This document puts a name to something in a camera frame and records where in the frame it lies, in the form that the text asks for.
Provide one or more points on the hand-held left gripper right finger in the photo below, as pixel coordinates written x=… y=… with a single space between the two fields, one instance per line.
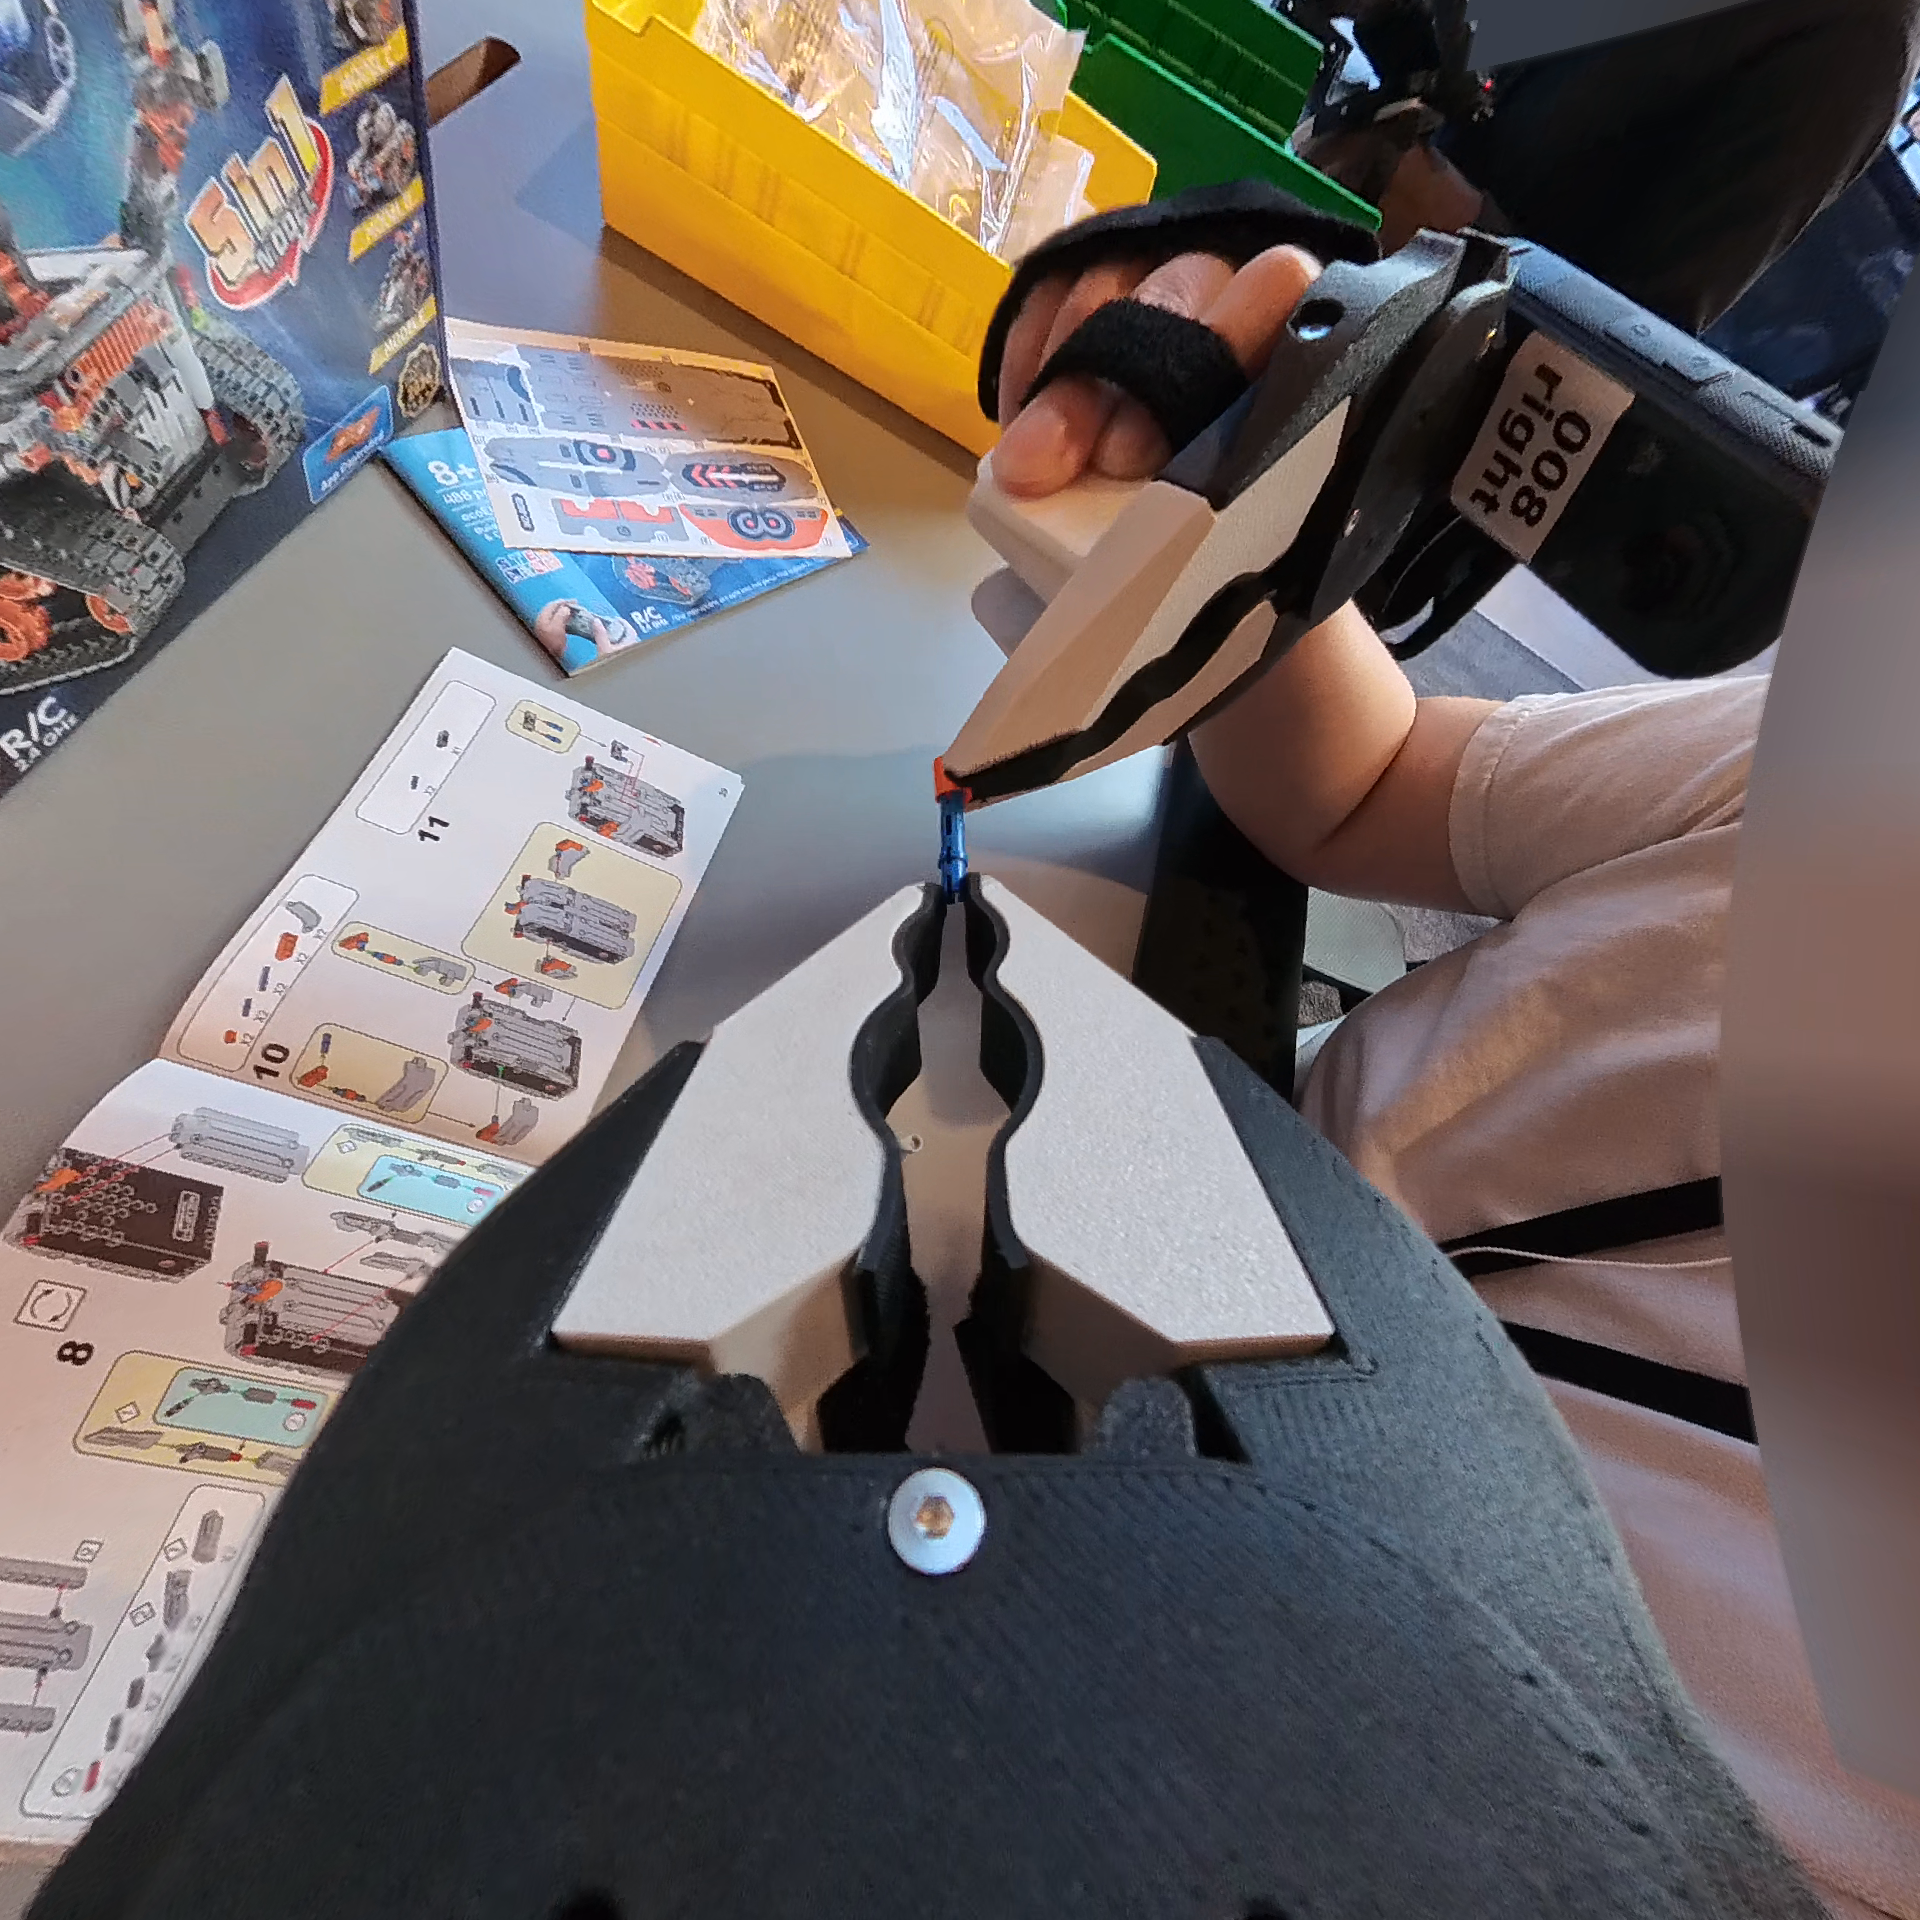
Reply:
x=1171 y=1200

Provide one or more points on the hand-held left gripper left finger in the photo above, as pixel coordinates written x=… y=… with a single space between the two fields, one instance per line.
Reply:
x=721 y=1200

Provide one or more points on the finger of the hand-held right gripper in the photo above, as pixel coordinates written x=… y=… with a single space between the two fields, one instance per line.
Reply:
x=1201 y=698
x=1171 y=600

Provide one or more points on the orange toy bushing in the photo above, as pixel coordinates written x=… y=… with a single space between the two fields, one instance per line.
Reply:
x=951 y=780

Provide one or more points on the blue toy connector pin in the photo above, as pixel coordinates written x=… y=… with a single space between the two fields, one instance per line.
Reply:
x=952 y=855

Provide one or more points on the person's right forearm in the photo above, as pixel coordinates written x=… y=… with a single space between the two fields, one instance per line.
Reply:
x=1335 y=780

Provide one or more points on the grey desk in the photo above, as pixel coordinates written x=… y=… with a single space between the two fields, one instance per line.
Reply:
x=300 y=750

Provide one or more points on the person's right hand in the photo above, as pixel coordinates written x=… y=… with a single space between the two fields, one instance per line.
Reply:
x=1080 y=434

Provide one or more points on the blue booklet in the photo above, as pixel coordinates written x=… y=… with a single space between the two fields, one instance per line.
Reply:
x=660 y=608

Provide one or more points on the open instruction booklet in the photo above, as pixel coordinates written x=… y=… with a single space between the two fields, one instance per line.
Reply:
x=224 y=1050

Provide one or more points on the yellow plastic bin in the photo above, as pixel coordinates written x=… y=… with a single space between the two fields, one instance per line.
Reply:
x=781 y=210

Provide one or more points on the pile of clear plastic bags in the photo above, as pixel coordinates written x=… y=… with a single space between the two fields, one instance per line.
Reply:
x=900 y=105

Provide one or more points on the robot sticker sheet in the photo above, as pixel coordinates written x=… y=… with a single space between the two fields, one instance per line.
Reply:
x=630 y=434

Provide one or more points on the blue robot kit box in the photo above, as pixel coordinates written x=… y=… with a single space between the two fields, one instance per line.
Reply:
x=150 y=301

